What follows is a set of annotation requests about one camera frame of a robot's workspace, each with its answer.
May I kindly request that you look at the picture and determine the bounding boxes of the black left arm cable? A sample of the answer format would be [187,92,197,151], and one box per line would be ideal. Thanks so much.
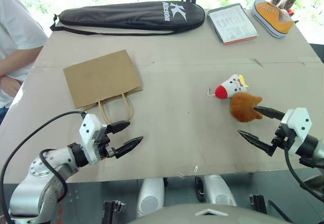
[0,110,85,224]

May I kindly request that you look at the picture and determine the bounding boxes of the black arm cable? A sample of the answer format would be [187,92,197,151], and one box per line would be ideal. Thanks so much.
[283,142,324,200]
[0,110,85,224]

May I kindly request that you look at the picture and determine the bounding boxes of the bystander in white shirt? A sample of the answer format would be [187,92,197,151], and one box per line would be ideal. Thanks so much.
[0,0,49,126]

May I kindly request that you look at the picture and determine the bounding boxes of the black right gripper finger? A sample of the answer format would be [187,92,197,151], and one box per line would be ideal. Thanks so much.
[237,129,277,157]
[253,105,286,121]

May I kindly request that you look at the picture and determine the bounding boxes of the white red plush toy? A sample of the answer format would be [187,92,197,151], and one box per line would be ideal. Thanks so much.
[207,73,250,100]

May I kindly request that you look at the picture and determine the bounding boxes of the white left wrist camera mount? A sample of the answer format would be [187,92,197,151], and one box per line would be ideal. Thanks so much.
[78,113,108,165]

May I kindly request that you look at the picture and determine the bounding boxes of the black bracket under table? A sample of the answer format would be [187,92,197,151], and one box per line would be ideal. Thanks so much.
[249,194,268,215]
[102,200,126,224]

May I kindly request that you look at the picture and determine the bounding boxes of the white rounded robot leg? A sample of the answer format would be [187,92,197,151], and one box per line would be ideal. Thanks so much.
[136,177,166,218]
[203,174,237,207]

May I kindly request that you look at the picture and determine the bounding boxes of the brown paper bag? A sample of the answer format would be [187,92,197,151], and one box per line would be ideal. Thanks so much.
[62,49,144,125]

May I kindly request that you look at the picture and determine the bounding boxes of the grey robot torso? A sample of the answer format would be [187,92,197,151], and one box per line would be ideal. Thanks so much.
[128,203,288,224]

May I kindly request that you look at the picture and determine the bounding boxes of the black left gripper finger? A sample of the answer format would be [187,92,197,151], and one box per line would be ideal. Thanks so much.
[113,135,144,159]
[105,120,131,135]

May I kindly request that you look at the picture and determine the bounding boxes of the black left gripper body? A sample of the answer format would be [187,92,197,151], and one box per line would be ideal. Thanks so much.
[97,124,117,160]

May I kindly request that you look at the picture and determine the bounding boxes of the orange canvas sneaker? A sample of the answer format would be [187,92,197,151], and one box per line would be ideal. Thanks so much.
[252,0,296,40]

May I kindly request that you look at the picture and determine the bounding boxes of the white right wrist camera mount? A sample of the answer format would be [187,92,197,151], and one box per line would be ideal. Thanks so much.
[280,107,313,157]

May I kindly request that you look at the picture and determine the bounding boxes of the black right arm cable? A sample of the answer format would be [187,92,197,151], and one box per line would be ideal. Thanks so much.
[283,142,324,200]

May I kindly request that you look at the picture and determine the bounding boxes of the black racket bag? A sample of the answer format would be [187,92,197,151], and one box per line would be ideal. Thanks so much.
[49,1,206,36]

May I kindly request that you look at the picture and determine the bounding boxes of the brown plush toy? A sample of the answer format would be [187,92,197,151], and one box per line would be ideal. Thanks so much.
[229,92,264,122]

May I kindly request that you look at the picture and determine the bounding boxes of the bystander bare hand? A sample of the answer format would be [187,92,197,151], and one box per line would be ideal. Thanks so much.
[0,74,23,98]

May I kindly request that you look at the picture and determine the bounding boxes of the white book with red edge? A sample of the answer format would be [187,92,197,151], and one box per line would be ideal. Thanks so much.
[206,3,259,46]

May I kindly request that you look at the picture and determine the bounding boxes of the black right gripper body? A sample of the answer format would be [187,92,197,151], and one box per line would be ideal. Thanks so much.
[270,122,296,152]

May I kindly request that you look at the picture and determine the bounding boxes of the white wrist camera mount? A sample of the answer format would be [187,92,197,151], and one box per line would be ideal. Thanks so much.
[280,107,313,157]
[78,113,108,165]

